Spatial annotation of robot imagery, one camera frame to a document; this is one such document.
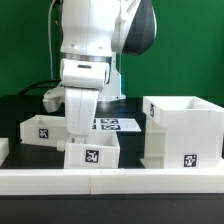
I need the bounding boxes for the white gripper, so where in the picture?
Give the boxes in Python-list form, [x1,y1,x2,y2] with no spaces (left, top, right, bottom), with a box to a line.
[65,87,99,144]

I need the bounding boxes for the white drawer box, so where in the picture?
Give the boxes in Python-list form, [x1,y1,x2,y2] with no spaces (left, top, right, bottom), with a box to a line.
[20,115,66,147]
[57,131,120,169]

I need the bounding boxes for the white front drawer box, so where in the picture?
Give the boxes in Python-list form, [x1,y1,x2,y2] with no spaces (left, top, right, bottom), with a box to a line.
[57,131,120,169]

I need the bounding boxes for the white drawer cabinet frame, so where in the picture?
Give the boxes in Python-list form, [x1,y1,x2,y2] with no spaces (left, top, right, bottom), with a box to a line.
[141,96,224,169]

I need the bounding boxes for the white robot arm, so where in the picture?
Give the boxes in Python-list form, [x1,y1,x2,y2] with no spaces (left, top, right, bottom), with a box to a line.
[43,0,157,144]

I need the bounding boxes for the marker tag sheet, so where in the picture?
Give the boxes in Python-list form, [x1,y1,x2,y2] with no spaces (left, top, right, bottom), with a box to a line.
[92,118,141,132]

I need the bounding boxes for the black base cable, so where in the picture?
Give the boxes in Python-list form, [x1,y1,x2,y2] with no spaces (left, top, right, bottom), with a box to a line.
[17,78,63,97]

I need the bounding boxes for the white front border rail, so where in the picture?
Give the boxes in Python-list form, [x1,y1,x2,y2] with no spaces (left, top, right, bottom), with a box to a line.
[0,168,224,195]

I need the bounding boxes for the white border rail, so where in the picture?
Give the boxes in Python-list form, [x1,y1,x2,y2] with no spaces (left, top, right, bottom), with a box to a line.
[0,168,224,195]
[0,138,9,166]

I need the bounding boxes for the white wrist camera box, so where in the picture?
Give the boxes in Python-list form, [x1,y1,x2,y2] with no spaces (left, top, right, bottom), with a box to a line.
[60,59,110,89]

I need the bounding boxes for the white left border rail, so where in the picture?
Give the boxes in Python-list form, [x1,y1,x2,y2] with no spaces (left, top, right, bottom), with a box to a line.
[0,138,9,166]

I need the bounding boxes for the white cable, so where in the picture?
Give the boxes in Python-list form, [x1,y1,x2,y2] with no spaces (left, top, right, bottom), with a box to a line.
[47,0,58,81]

